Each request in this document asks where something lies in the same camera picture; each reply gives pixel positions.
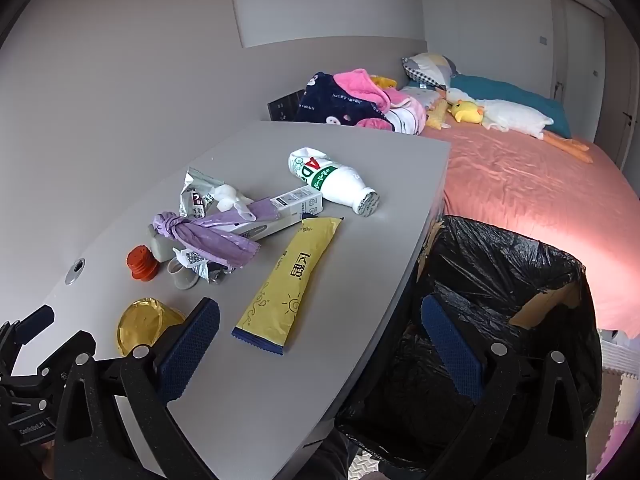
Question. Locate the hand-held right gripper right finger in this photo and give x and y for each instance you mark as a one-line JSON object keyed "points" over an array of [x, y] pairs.
{"points": [[450, 350]]}

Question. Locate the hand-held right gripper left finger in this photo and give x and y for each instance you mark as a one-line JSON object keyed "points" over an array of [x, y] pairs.
{"points": [[192, 350]]}

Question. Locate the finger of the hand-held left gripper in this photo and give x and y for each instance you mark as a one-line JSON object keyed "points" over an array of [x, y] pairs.
{"points": [[42, 377], [37, 319]]}

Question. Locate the grey pipe elbow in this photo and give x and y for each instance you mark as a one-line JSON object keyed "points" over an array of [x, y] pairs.
{"points": [[182, 277]]}

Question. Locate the silver foil wrapper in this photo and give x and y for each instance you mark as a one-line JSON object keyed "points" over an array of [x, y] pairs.
{"points": [[192, 258]]}

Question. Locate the black trash bag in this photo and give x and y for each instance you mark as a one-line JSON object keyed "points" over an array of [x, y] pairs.
{"points": [[500, 270]]}

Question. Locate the red ribbed bottle cap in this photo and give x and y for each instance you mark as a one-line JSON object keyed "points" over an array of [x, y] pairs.
{"points": [[142, 262]]}

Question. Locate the purple plastic bag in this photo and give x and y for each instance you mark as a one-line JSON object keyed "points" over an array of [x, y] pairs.
{"points": [[215, 240]]}

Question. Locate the yellow snack packet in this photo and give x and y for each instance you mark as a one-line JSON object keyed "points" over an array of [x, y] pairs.
{"points": [[285, 285]]}

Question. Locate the mint foil wrapper red label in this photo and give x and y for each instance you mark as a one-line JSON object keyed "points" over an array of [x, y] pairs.
{"points": [[197, 195]]}

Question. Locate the white tissue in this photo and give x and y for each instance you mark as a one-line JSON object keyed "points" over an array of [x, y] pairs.
{"points": [[225, 195]]}

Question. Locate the long white carton box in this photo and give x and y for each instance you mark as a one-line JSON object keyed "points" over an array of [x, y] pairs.
{"points": [[295, 205]]}

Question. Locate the white milk bottle green label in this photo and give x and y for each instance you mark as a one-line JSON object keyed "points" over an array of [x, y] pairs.
{"points": [[330, 180]]}

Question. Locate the dark cloth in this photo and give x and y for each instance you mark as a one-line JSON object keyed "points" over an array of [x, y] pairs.
{"points": [[335, 460]]}

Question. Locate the bed with pink sheet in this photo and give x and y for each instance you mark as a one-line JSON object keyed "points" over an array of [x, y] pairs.
{"points": [[525, 195]]}

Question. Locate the pastel foam floor mat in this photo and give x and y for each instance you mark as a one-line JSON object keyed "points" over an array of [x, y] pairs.
{"points": [[612, 410]]}

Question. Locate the corn plush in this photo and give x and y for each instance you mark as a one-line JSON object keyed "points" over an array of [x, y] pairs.
{"points": [[436, 115]]}

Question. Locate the yellow duck plush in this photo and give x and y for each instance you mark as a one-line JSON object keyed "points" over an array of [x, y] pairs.
{"points": [[466, 112]]}

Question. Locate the white pink striped blanket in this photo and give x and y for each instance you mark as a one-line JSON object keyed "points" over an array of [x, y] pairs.
{"points": [[407, 115]]}

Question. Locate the white goose plush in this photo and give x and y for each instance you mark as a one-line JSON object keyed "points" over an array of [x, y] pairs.
{"points": [[510, 115]]}

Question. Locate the pale printed pillow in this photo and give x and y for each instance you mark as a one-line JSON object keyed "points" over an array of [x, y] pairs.
{"points": [[417, 96]]}

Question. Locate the teal pillow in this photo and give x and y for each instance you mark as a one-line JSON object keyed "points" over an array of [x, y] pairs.
{"points": [[500, 90]]}

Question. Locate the navy printed blanket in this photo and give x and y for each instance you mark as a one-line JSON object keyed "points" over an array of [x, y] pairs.
{"points": [[330, 102]]}

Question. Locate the yellow fleece cloth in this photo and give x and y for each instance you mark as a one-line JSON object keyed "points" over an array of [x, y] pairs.
{"points": [[384, 81]]}

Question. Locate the pink fleece blanket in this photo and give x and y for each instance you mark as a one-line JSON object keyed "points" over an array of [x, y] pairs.
{"points": [[357, 82]]}

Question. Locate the checked patchwork pillow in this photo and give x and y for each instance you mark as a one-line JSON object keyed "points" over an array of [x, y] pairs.
{"points": [[430, 67]]}

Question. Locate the white room door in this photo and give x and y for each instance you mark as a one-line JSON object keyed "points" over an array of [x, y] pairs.
{"points": [[620, 85]]}

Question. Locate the white closet doors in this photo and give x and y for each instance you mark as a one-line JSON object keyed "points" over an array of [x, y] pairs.
{"points": [[575, 45]]}

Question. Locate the black switch panel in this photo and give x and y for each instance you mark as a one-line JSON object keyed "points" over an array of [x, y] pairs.
{"points": [[285, 106]]}

